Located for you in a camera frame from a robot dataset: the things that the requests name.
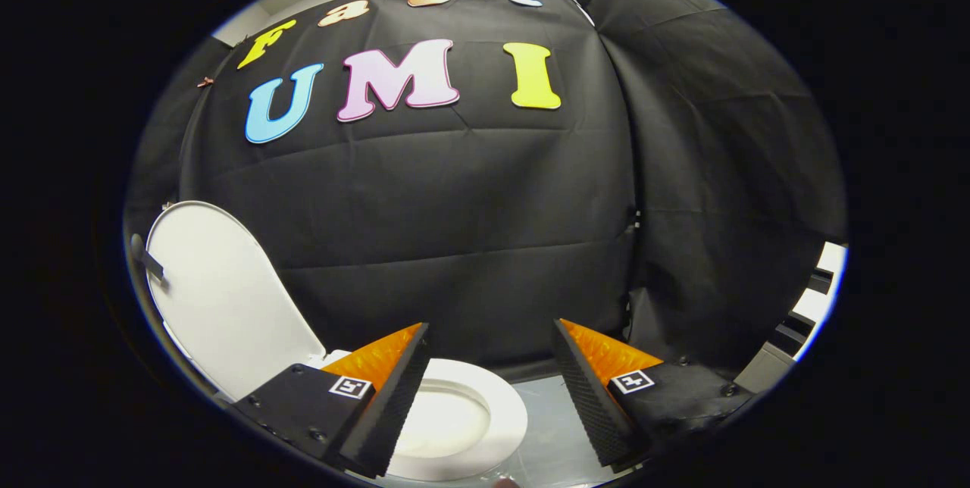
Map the grey board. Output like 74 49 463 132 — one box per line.
734 343 796 396

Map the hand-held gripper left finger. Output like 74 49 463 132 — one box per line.
231 321 433 480

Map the black round lid handle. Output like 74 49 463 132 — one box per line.
130 233 166 284

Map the black backdrop cloth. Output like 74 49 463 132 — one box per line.
121 0 847 386

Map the white toilet lid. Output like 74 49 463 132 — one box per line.
144 200 328 403

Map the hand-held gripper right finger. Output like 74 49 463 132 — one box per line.
552 318 755 472

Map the black slatted rack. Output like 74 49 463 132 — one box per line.
773 240 850 356

